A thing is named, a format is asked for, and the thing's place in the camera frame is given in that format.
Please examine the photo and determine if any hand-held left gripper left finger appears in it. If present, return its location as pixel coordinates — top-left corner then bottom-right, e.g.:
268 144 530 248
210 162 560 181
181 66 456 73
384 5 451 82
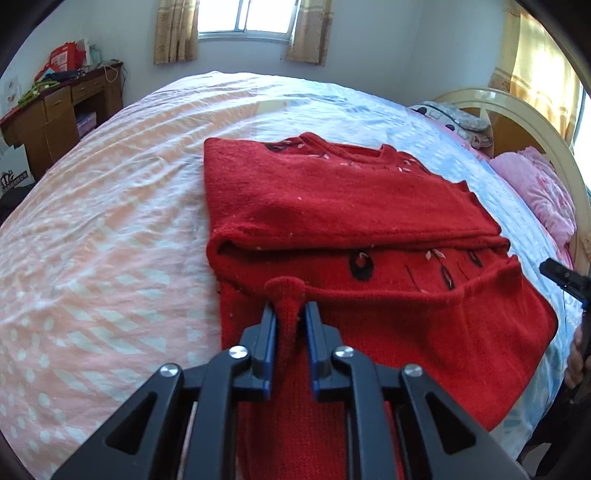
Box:
51 302 279 480

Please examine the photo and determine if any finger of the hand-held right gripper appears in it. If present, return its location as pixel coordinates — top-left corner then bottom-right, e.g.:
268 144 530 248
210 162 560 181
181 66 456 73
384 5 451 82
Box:
539 257 591 309

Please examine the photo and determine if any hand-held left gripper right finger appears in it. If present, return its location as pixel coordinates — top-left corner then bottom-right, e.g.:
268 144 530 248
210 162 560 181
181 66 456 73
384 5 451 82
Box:
304 301 530 480

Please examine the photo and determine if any red knitted sweater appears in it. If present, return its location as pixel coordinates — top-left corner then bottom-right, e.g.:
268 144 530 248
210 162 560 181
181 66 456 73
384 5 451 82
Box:
203 131 559 480

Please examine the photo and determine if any person's right hand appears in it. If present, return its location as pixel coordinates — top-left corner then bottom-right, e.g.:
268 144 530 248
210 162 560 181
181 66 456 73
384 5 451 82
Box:
565 322 590 390

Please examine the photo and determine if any pink pillow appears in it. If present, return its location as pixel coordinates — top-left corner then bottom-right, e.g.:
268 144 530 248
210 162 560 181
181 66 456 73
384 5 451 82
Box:
489 147 576 260

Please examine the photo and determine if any person's dark clothing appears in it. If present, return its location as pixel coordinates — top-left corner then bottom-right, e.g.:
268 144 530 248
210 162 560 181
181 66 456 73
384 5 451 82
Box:
519 385 591 480

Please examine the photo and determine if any side window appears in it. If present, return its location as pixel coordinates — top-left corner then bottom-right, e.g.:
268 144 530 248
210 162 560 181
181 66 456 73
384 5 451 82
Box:
573 88 591 158

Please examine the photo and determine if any cartoon print pillow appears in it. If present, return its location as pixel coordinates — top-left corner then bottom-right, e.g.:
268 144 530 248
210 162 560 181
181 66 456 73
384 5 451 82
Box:
462 124 494 149

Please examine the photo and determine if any cream wooden headboard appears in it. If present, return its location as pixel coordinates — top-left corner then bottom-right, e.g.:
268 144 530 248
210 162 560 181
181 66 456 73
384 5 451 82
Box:
434 88 591 296

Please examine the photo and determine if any polka dot bed sheet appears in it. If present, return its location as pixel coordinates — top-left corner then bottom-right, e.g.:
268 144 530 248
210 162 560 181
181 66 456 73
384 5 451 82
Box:
0 70 578 480

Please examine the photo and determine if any grey spotted pillow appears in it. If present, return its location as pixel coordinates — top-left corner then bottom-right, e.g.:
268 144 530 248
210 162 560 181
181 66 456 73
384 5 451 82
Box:
409 102 491 131

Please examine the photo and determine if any yellow curtain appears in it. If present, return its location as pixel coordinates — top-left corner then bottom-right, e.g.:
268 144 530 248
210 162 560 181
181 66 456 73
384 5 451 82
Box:
488 0 583 145

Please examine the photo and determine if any black bag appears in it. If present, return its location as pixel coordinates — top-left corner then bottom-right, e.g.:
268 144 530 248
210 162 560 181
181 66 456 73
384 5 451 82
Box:
0 182 38 228

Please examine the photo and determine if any brown wooden desk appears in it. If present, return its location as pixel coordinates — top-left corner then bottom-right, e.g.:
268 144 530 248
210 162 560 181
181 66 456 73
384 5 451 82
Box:
0 62 124 176

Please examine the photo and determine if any white paper bag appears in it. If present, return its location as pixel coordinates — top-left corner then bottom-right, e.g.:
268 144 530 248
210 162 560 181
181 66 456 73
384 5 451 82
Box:
0 145 31 195

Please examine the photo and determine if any beige patterned curtain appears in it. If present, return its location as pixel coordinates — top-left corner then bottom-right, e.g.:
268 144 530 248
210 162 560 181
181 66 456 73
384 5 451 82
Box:
285 0 334 66
153 0 200 66

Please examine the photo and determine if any white framed window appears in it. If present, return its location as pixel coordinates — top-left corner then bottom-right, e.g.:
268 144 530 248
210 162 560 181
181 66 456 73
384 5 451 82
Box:
198 0 301 44

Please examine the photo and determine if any green cloth item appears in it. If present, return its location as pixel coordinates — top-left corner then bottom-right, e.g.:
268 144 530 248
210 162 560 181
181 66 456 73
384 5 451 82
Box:
18 79 61 105

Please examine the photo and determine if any red gift box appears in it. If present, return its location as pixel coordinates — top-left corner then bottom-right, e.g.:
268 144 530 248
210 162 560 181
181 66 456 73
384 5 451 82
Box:
46 41 88 73

